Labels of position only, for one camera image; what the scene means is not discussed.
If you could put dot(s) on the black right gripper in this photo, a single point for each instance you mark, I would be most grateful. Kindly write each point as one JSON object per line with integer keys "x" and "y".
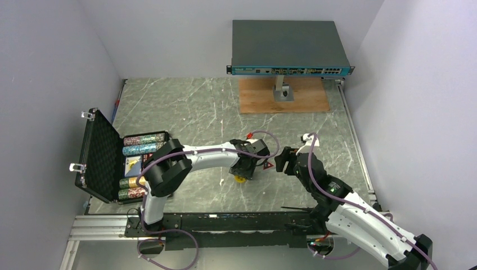
{"x": 288, "y": 154}

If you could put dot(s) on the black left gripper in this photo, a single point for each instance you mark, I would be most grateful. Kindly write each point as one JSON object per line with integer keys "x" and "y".
{"x": 247, "y": 174}

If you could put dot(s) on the yellow big blind button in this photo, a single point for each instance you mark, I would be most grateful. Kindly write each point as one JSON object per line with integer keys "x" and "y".
{"x": 239, "y": 179}

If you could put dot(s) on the black aluminium poker case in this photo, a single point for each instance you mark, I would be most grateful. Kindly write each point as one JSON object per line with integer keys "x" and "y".
{"x": 101, "y": 162}

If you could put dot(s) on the red triangular all-in marker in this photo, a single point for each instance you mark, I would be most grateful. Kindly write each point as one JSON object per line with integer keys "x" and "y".
{"x": 267, "y": 165}

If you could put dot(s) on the red playing card deck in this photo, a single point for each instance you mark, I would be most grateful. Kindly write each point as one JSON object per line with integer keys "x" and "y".
{"x": 134, "y": 165}

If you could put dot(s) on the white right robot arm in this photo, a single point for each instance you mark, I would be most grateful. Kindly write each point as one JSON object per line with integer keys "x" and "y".
{"x": 342, "y": 211}

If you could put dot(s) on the wooden board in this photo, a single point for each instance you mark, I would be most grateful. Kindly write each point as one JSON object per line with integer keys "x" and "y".
{"x": 256, "y": 96}

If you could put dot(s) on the green purple chip row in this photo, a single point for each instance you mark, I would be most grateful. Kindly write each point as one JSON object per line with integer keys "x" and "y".
{"x": 145, "y": 139}

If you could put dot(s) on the blue grey chip row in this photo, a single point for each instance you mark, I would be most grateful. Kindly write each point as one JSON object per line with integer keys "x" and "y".
{"x": 141, "y": 149}

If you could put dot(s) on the red chip row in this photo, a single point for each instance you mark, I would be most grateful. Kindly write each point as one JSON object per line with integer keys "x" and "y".
{"x": 131, "y": 193}

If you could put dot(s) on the yellow blue chip row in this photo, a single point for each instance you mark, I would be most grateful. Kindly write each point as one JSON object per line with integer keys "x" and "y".
{"x": 127, "y": 183}

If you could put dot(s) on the grey metal stand bracket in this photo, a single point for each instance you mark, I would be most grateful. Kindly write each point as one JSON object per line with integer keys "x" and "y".
{"x": 282, "y": 92}

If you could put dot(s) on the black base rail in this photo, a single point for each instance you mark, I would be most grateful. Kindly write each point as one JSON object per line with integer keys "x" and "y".
{"x": 294, "y": 228}

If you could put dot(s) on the teal network switch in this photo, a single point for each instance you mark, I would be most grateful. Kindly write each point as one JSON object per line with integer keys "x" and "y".
{"x": 287, "y": 47}

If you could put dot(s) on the aluminium frame extrusion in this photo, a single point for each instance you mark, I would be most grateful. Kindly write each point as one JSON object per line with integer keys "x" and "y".
{"x": 92, "y": 228}

